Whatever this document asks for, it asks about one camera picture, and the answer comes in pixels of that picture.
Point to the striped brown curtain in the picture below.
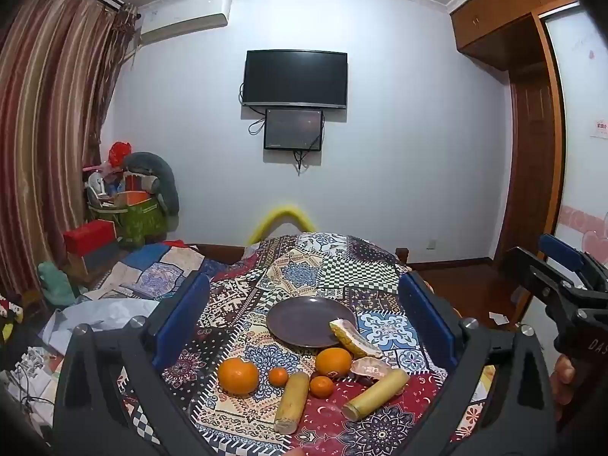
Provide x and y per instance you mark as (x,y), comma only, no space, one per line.
(47,128)

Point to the colourful patchwork blanket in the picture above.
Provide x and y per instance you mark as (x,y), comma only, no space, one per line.
(304,266)

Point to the small tangerine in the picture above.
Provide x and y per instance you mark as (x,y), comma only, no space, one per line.
(321,386)
(278,376)

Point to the orange box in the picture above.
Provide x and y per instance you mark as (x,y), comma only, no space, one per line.
(135,197)

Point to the white air conditioner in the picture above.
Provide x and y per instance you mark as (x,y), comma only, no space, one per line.
(187,14)

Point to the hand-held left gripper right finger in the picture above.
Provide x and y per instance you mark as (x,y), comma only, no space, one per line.
(427,318)

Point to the blue patchwork quilt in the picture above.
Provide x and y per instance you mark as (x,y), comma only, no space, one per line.
(156,266)

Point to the wooden bed footboard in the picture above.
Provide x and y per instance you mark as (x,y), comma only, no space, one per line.
(218,251)

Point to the dark purple plate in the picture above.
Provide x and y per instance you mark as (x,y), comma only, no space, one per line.
(301,320)

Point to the white sliding wardrobe door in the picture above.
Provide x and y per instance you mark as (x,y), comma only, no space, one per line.
(582,95)

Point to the green patterned bag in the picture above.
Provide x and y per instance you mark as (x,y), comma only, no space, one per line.
(140,223)

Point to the wooden overhead cabinet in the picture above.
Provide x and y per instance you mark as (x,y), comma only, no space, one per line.
(503,14)

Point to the red box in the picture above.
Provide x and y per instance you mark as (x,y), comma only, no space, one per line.
(90,237)

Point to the person's right hand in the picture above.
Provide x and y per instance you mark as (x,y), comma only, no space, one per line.
(564,384)

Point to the red wall sign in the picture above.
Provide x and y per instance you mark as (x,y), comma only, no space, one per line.
(599,129)

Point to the white crumpled sheet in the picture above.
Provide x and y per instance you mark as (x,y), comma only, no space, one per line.
(95,318)

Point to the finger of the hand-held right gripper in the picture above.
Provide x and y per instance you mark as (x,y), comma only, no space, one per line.
(563,251)
(532,270)

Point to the black wall television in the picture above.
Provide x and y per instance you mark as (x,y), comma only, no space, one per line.
(294,78)

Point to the large orange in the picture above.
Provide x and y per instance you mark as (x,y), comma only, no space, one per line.
(238,376)
(333,362)

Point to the wooden door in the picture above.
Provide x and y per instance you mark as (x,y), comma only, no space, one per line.
(532,161)

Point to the yellow pomelo peel piece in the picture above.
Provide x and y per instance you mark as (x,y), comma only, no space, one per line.
(354,339)

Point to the yellow sugarcane piece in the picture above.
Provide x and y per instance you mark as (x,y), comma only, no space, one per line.
(375,395)
(291,401)

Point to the pink pomelo segment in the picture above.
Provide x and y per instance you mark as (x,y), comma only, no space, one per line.
(370,369)

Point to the white paper scrap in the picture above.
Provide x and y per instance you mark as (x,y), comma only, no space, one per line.
(498,318)

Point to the yellow fuzzy hoop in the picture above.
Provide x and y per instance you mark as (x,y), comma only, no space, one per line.
(285,210)

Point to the small black wall monitor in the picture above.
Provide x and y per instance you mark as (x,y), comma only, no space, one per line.
(293,128)

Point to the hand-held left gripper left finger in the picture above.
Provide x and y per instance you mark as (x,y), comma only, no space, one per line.
(183,318)

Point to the red plastic bag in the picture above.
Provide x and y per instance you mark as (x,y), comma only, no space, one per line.
(118,152)

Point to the dark grey box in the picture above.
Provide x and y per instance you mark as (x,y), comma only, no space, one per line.
(102,256)

